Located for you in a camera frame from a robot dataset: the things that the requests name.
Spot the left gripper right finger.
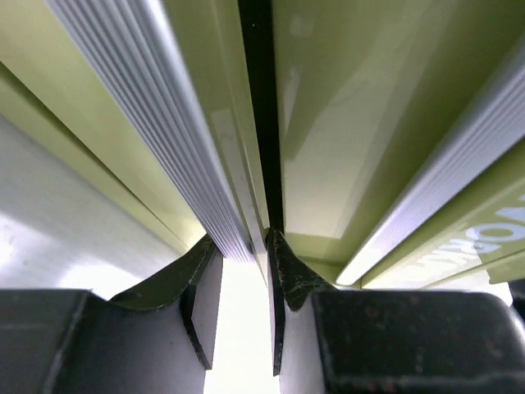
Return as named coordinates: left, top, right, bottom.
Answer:
left=266, top=228, right=335, bottom=393

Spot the green metal drawer box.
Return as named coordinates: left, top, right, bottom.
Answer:
left=1, top=1, right=524, bottom=298

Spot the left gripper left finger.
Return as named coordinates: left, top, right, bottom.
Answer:
left=88, top=236, right=222, bottom=393

